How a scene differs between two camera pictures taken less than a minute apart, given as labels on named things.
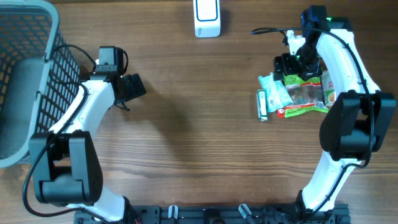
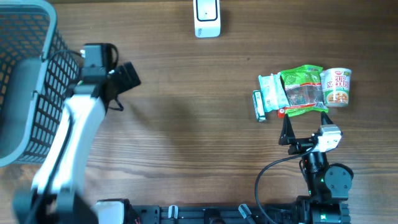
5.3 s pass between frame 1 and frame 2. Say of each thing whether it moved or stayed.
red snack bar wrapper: stayed
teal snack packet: stayed
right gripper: moved
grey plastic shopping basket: stayed
